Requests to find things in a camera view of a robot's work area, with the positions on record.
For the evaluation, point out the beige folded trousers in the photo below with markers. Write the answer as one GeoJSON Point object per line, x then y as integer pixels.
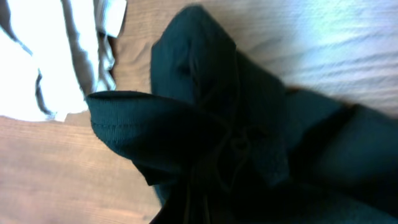
{"type": "Point", "coordinates": [54, 53]}

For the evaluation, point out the black t-shirt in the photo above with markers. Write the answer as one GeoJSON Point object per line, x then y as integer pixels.
{"type": "Point", "coordinates": [223, 141]}

